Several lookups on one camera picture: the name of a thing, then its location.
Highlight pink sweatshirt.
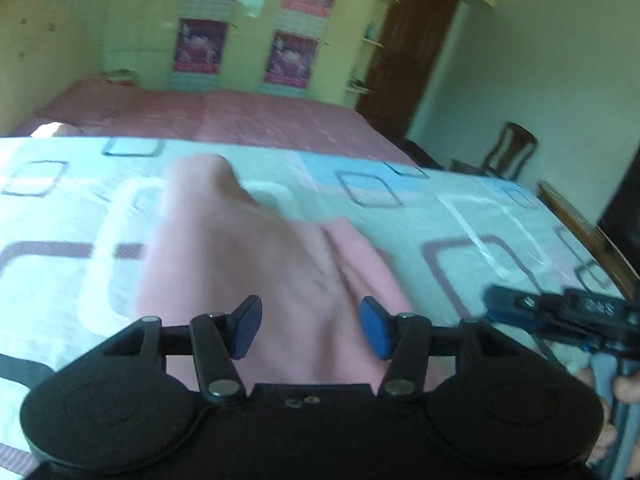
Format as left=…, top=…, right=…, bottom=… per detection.
left=134, top=154, right=410, bottom=386

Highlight person's right hand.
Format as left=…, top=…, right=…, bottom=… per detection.
left=576, top=366, right=640, bottom=478

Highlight wooden bed footboard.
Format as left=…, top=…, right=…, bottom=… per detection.
left=537, top=181, right=639, bottom=299

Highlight patterned light blue bedsheet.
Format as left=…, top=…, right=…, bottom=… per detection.
left=1, top=138, right=618, bottom=479

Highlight dark wooden chair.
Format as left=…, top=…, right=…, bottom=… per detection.
left=449, top=122, right=538, bottom=181

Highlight pink quilted bedspread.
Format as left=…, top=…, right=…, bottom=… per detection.
left=10, top=78, right=412, bottom=165

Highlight lower right pink poster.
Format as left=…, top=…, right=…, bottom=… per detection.
left=262, top=30, right=320, bottom=89

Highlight lower left pink poster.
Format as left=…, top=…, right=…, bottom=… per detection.
left=174, top=18, right=228, bottom=75

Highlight dark wooden door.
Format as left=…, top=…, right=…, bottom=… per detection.
left=356, top=0, right=459, bottom=145

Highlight cream wardrobe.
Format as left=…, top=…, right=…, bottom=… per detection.
left=102, top=0, right=497, bottom=104

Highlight cream round headboard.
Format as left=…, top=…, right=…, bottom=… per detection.
left=1, top=0, right=86, bottom=136

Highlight corner wall shelves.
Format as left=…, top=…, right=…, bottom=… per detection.
left=345, top=0, right=399, bottom=107

